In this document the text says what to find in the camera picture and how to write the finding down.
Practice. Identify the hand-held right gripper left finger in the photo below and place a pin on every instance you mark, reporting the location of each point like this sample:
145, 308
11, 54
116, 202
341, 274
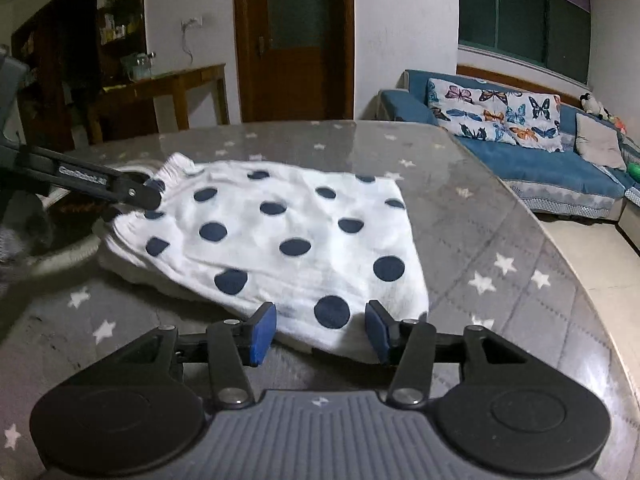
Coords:
262, 332

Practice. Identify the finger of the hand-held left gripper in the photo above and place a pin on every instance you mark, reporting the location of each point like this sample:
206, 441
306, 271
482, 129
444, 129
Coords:
90, 177

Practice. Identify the butterfly print cushion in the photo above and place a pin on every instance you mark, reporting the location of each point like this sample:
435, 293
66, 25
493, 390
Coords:
495, 112

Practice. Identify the brown wooden door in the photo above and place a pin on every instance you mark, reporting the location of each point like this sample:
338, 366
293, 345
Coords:
295, 70

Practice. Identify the round built-in induction cooker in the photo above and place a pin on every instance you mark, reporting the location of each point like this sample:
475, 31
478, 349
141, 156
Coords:
80, 225

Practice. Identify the green toy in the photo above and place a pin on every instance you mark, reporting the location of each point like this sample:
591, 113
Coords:
635, 170

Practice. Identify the green framed window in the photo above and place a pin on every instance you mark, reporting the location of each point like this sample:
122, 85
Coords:
520, 15

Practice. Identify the blue corner sofa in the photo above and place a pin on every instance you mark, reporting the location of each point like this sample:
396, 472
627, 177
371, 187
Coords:
550, 170

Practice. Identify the black and white plush toy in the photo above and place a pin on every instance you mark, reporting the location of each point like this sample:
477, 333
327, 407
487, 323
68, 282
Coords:
594, 106

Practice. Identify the glass jar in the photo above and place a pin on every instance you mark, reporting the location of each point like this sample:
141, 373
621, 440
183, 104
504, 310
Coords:
136, 67

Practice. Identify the grey star tablecloth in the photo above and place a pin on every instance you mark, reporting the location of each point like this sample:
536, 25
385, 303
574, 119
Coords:
475, 210

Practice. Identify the white wall socket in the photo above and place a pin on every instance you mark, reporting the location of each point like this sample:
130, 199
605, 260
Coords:
193, 23

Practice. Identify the dark wooden shelf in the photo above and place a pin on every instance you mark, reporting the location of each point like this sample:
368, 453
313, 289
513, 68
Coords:
75, 35

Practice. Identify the white navy polka dot garment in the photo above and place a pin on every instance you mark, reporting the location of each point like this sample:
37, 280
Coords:
280, 220

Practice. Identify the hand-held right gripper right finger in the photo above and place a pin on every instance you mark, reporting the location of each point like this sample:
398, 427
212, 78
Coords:
377, 332

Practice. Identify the wooden side table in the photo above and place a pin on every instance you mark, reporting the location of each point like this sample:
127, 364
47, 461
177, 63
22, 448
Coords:
165, 82

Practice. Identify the beige cushion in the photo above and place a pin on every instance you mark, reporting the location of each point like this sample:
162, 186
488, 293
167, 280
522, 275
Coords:
600, 142

